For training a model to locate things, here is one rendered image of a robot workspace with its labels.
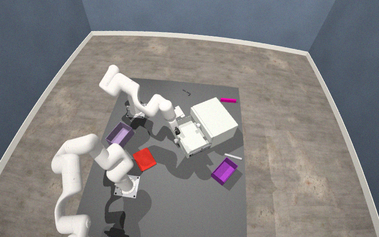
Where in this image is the purple open-top box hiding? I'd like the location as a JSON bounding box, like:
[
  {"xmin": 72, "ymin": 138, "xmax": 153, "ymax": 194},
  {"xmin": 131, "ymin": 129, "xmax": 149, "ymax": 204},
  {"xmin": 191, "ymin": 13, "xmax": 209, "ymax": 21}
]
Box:
[
  {"xmin": 106, "ymin": 122, "xmax": 134, "ymax": 148},
  {"xmin": 211, "ymin": 157, "xmax": 238, "ymax": 185}
]

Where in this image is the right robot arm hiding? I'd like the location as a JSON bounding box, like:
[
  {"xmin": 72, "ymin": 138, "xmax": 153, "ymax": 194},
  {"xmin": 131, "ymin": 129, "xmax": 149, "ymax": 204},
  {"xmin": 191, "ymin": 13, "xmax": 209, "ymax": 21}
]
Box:
[{"xmin": 51, "ymin": 134, "xmax": 136, "ymax": 237}]

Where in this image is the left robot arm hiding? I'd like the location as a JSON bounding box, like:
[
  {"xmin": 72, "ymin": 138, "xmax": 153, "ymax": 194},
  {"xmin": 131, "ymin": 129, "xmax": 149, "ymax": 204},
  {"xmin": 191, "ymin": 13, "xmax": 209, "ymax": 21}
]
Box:
[{"xmin": 99, "ymin": 65, "xmax": 186, "ymax": 122}]

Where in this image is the white cabinet with drawer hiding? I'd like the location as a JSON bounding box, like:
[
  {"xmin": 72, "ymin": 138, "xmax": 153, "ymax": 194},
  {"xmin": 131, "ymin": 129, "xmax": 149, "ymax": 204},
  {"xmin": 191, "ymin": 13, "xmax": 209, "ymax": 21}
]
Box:
[{"xmin": 170, "ymin": 98, "xmax": 238, "ymax": 159}]

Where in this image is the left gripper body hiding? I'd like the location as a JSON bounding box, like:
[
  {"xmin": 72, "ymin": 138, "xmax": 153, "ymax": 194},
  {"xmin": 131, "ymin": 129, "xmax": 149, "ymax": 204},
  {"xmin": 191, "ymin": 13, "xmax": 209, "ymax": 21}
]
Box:
[{"xmin": 167, "ymin": 119, "xmax": 179, "ymax": 131}]

